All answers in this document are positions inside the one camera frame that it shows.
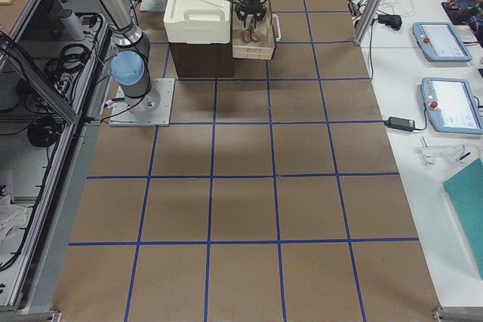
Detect grey orange scissors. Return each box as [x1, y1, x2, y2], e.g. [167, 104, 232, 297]
[242, 23, 260, 44]

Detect dark wooden drawer cabinet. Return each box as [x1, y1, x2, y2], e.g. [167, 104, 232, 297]
[169, 42, 234, 78]

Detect white plastic tray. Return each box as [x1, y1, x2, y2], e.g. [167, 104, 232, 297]
[164, 0, 231, 44]

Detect grey cylinder device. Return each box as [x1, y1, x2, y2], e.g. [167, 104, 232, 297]
[58, 9, 85, 41]

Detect upper teach pendant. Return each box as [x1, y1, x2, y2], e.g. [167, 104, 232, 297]
[412, 22, 472, 62]

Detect teach pendant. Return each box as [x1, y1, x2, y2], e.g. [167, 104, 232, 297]
[420, 77, 482, 135]
[412, 22, 472, 62]

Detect black power adapter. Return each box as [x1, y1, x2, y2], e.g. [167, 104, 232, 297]
[384, 116, 416, 132]

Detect lower teach pendant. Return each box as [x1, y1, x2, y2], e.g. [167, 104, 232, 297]
[420, 77, 482, 135]

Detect clear acrylic stand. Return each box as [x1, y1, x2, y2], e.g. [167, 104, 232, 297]
[415, 137, 472, 166]

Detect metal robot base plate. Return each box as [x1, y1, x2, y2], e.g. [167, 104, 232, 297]
[108, 78, 176, 127]

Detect aluminium frame post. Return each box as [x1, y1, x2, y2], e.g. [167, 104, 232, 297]
[353, 0, 401, 46]

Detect coiled black cables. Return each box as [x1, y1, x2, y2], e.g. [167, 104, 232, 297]
[28, 12, 105, 148]

